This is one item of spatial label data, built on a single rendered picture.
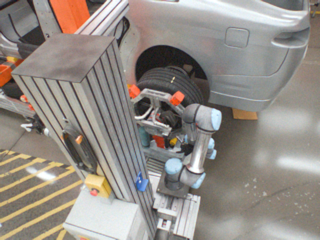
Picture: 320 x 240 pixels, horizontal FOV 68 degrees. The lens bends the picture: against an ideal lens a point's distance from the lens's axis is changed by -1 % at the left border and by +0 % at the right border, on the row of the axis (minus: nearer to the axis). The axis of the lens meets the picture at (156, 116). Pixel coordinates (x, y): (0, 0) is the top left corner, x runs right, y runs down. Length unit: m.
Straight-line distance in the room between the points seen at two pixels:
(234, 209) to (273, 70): 1.39
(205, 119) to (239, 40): 0.77
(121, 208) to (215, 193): 1.53
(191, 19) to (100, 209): 1.46
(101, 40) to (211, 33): 1.25
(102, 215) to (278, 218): 1.84
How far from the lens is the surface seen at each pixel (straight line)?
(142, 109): 2.35
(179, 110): 1.96
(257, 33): 1.92
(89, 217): 1.36
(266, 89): 2.20
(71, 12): 1.80
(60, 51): 0.87
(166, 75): 2.04
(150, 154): 2.75
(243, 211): 2.67
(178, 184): 1.75
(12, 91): 3.92
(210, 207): 2.63
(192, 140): 1.77
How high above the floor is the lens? 2.43
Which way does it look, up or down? 47 degrees down
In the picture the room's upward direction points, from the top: 8 degrees counter-clockwise
